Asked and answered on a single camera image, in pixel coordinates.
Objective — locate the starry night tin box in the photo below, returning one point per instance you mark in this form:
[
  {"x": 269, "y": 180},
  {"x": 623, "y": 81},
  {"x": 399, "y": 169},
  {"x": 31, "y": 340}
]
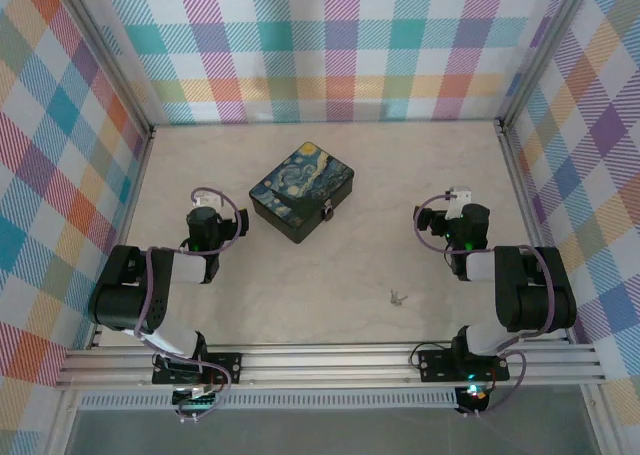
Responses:
[{"x": 300, "y": 190}]

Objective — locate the silver padlock key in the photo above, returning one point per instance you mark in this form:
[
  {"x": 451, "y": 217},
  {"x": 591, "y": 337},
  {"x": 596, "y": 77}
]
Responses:
[
  {"x": 393, "y": 293},
  {"x": 398, "y": 300}
]

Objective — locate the small black padlock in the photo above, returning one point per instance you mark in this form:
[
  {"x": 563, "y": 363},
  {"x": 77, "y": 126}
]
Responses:
[{"x": 328, "y": 215}]

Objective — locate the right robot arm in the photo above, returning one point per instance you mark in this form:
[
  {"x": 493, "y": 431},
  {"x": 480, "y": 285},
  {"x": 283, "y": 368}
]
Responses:
[{"x": 540, "y": 305}]

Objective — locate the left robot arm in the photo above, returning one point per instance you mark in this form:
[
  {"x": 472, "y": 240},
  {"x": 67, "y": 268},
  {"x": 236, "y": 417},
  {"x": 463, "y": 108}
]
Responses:
[{"x": 120, "y": 305}]

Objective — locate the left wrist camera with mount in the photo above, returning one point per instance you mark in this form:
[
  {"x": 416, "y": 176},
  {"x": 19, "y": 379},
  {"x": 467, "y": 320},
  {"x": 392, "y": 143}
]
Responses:
[{"x": 210, "y": 201}]

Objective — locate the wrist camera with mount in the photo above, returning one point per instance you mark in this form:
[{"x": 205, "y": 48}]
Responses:
[
  {"x": 459, "y": 200},
  {"x": 210, "y": 201}
]

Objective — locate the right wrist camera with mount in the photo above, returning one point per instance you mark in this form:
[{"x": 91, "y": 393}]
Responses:
[{"x": 459, "y": 200}]

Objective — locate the aluminium side rail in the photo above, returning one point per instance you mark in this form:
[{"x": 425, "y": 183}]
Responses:
[
  {"x": 527, "y": 200},
  {"x": 127, "y": 225}
]

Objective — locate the aluminium frame post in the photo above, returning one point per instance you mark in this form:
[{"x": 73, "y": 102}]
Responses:
[
  {"x": 544, "y": 50},
  {"x": 116, "y": 60}
]

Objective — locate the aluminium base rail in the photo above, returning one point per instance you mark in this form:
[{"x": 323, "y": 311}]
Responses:
[{"x": 325, "y": 365}]

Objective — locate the aluminium frame leg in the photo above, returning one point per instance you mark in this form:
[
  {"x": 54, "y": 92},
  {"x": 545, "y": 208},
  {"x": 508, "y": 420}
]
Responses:
[
  {"x": 600, "y": 425},
  {"x": 65, "y": 425}
]

